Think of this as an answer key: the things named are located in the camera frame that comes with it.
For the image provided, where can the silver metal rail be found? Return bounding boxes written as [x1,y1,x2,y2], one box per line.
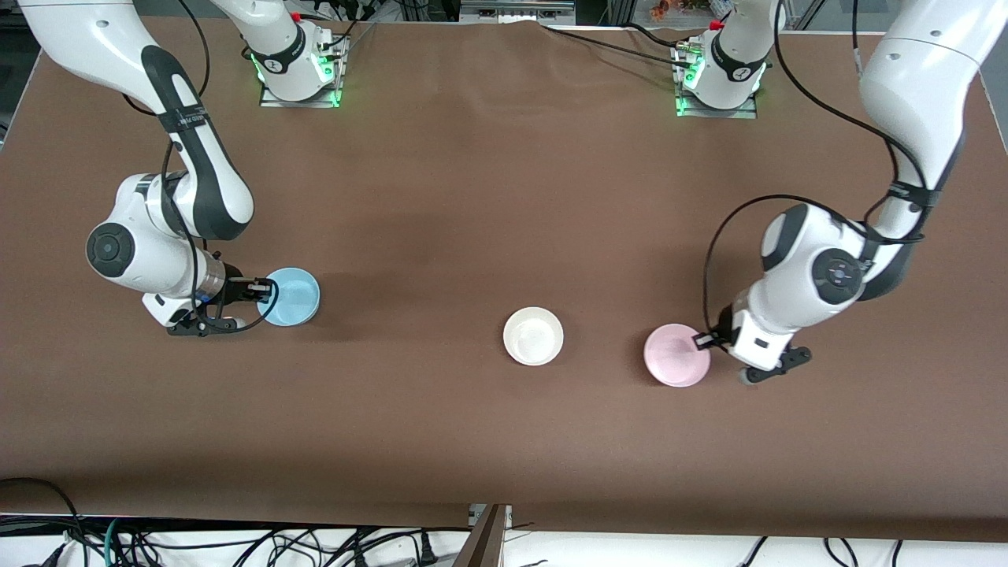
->
[459,0,576,25]

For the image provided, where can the grey table post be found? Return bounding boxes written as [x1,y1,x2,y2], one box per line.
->
[451,504,509,567]

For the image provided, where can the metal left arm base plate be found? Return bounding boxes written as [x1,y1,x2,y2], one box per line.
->
[675,43,759,119]

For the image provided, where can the black looped cable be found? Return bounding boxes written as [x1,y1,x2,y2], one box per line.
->
[0,476,83,567]

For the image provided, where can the blue plastic bowl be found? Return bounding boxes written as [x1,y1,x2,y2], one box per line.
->
[257,267,321,327]

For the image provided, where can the black plug cable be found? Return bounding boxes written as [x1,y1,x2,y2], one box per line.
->
[346,529,473,567]

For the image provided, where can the white metal bracket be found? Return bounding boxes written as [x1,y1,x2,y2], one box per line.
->
[468,504,513,530]

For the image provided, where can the brown table cover sheet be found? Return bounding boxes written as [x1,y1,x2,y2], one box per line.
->
[0,14,1008,544]

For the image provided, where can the pink plastic bowl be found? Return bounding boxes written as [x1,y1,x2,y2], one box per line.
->
[643,323,712,388]

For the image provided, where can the thin black base cable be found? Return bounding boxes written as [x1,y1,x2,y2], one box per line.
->
[315,8,380,50]

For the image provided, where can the white plastic bowl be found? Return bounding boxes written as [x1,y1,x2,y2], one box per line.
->
[502,306,565,367]

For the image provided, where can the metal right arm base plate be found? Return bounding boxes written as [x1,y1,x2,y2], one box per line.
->
[258,35,345,109]

